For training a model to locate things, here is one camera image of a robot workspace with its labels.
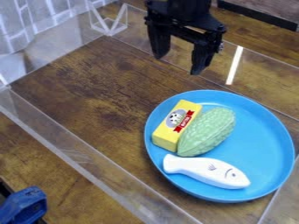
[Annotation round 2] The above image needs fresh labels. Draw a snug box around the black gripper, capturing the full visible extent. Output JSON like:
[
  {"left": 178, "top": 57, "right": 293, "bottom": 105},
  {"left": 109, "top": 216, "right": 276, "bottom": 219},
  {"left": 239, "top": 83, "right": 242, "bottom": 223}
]
[{"left": 145, "top": 0, "right": 227, "bottom": 75}]

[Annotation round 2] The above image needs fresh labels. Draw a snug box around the green bitter gourd toy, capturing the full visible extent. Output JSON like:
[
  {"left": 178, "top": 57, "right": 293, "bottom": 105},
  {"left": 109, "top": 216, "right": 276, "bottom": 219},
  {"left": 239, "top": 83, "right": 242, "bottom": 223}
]
[{"left": 178, "top": 108, "right": 237, "bottom": 157}]

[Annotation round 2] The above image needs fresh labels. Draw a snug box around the blue round plastic tray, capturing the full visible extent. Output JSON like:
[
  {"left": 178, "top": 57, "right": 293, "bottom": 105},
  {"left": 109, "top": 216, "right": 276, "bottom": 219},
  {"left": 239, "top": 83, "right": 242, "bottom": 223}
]
[{"left": 145, "top": 90, "right": 296, "bottom": 203}]

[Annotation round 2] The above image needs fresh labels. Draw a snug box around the yellow butter block toy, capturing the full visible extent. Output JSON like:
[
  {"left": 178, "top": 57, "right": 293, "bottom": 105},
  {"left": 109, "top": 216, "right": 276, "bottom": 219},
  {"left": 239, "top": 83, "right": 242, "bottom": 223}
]
[{"left": 153, "top": 100, "right": 202, "bottom": 152}]

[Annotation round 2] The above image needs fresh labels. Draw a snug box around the white patterned curtain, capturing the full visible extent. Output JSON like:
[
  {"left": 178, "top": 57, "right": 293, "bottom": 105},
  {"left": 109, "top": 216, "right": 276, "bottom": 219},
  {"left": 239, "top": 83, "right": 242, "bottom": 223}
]
[{"left": 0, "top": 0, "right": 117, "bottom": 55}]

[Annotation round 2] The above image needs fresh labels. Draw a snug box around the white fish toy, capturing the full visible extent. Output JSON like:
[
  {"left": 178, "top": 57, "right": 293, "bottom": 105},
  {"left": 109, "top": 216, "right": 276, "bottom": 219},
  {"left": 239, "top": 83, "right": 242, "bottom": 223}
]
[{"left": 163, "top": 154, "right": 252, "bottom": 189}]

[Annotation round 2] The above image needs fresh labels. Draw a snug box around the clear acrylic enclosure wall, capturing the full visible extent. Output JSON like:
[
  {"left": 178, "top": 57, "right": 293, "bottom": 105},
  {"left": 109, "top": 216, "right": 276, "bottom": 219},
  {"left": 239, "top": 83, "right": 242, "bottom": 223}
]
[{"left": 0, "top": 0, "right": 299, "bottom": 224}]

